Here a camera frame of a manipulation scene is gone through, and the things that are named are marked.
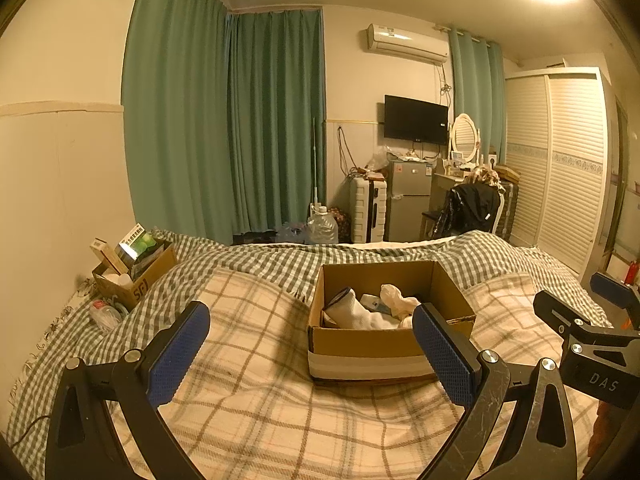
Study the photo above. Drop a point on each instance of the green checked bed sheet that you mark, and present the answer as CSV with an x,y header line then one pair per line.
x,y
260,255

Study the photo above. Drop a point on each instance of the brown cardboard box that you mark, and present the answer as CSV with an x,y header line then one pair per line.
x,y
370,352

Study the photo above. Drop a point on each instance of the large clear water jug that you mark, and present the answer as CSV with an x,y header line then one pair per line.
x,y
321,227

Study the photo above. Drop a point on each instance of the white sock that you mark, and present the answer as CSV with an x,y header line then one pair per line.
x,y
350,314

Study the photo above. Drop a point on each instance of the white ribbed suitcase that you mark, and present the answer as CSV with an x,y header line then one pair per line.
x,y
365,210

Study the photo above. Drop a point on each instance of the dark green corner curtain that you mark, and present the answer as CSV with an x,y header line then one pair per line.
x,y
275,125

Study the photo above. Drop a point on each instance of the person's right hand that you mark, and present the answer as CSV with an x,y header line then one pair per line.
x,y
603,427

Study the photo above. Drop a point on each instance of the green product box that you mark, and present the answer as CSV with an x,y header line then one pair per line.
x,y
137,245

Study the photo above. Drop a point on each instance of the clear plastic bottle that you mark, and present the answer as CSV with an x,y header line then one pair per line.
x,y
105,315

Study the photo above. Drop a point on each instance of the black jacket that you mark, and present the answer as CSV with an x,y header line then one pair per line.
x,y
472,207

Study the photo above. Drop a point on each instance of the grey small fridge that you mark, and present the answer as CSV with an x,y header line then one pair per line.
x,y
407,200

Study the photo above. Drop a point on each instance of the narrow light green curtain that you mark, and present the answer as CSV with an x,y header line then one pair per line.
x,y
475,85

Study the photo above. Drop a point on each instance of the dark patterned suitcase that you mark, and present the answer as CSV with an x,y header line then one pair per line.
x,y
509,210

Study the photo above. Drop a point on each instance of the slim tan box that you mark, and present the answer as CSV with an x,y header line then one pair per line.
x,y
106,255

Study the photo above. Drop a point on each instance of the white air conditioner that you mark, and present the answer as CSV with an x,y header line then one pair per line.
x,y
407,42

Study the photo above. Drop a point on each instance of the white tissue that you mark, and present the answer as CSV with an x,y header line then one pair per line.
x,y
397,301

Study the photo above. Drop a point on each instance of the black wall television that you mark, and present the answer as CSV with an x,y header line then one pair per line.
x,y
415,119

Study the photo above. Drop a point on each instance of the white oval mirror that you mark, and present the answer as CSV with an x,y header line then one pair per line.
x,y
464,134

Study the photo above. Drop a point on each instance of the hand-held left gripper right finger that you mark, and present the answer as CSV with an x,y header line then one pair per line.
x,y
445,360

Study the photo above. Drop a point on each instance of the small blue-white packet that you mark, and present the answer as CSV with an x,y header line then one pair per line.
x,y
372,303

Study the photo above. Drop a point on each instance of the small printed cardboard box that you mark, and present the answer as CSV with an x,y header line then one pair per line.
x,y
150,280

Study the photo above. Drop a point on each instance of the red fire extinguisher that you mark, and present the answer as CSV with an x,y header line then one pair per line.
x,y
633,272

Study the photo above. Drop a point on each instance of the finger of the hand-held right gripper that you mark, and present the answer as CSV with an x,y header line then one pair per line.
x,y
555,310
615,287

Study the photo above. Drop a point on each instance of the wide green curtain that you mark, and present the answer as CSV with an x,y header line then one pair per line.
x,y
175,120

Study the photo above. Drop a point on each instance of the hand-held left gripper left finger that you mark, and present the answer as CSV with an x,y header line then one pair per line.
x,y
177,355

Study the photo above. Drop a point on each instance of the white louvred wardrobe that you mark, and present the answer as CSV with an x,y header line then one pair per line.
x,y
565,170

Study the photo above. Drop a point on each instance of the floral bag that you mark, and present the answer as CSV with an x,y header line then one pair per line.
x,y
341,222

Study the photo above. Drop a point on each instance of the cream plaid blanket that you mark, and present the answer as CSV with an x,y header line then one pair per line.
x,y
260,385

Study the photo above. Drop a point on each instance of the white mop pole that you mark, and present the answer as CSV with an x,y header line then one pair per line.
x,y
315,160

